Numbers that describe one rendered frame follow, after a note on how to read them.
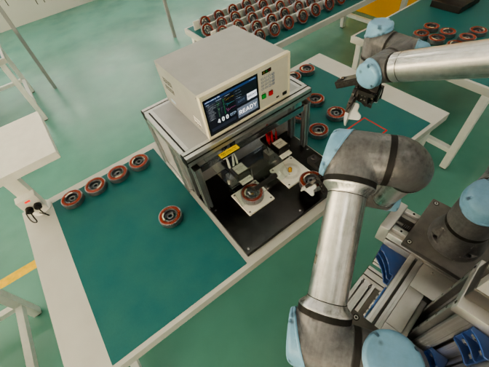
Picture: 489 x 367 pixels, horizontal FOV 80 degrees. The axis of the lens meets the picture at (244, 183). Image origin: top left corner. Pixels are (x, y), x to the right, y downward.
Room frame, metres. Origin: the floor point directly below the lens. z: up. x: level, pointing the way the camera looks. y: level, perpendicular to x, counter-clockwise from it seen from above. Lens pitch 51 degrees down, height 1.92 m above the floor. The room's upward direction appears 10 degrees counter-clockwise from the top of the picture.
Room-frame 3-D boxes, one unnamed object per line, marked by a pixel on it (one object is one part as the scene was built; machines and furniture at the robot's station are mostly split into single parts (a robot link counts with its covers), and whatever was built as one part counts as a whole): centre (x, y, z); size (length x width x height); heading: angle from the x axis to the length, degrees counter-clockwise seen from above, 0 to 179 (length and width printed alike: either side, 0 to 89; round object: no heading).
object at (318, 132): (1.22, -0.47, 0.77); 0.11 x 0.11 x 0.04
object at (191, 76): (1.19, 0.01, 1.22); 0.44 x 0.39 x 0.20; 119
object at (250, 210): (0.84, -0.03, 0.78); 0.15 x 0.15 x 0.01; 29
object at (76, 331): (1.11, -0.02, 0.72); 2.20 x 1.01 x 0.05; 119
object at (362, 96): (0.85, -0.48, 1.29); 0.09 x 0.08 x 0.12; 38
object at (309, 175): (0.82, -0.31, 0.84); 0.11 x 0.11 x 0.04
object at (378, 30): (0.85, -0.48, 1.45); 0.09 x 0.08 x 0.11; 30
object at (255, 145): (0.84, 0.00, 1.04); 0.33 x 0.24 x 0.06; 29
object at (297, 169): (0.96, -0.24, 0.78); 0.15 x 0.15 x 0.01; 29
